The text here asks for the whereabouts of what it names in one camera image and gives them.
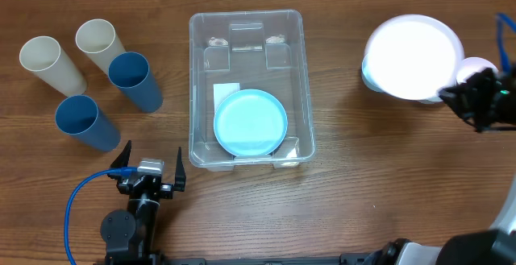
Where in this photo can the pink small bowl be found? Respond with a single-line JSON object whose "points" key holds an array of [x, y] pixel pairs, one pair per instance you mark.
{"points": [[472, 65]]}

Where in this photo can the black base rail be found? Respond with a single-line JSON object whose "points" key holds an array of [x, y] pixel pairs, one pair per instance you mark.
{"points": [[343, 259]]}

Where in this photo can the clear plastic storage bin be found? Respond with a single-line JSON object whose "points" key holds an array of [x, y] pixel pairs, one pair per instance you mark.
{"points": [[263, 50]]}

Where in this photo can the dark blue cup front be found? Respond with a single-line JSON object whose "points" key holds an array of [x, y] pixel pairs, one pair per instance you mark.
{"points": [[80, 117]]}

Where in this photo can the grey small bowl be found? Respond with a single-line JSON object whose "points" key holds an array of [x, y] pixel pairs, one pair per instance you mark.
{"points": [[431, 100]]}

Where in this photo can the light blue small bowl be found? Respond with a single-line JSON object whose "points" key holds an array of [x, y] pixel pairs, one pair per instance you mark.
{"points": [[366, 77]]}

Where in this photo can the light blue plate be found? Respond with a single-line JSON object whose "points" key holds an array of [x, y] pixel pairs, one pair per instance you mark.
{"points": [[250, 122]]}

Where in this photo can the dark blue cup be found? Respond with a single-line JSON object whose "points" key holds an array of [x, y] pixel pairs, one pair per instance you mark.
{"points": [[130, 72], [80, 117]]}

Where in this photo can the white plate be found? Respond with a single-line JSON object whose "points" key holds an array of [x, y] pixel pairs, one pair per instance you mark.
{"points": [[413, 56]]}

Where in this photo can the cream tall cup rear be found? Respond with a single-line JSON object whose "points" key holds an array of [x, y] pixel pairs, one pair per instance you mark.
{"points": [[98, 39]]}

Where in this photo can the cream tall cup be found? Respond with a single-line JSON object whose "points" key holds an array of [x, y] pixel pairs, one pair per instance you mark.
{"points": [[98, 39], [45, 58]]}

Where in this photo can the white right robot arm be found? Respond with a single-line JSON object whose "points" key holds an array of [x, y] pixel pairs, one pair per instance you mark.
{"points": [[493, 246]]}

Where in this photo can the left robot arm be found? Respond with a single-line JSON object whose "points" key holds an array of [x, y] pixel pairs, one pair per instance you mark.
{"points": [[129, 233]]}

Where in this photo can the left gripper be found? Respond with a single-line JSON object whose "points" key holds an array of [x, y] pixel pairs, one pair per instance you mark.
{"points": [[180, 176]]}

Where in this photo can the cream tall cup left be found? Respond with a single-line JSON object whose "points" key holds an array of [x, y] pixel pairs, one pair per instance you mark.
{"points": [[45, 58]]}

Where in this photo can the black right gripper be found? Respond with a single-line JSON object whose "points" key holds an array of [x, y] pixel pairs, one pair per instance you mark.
{"points": [[461, 97]]}

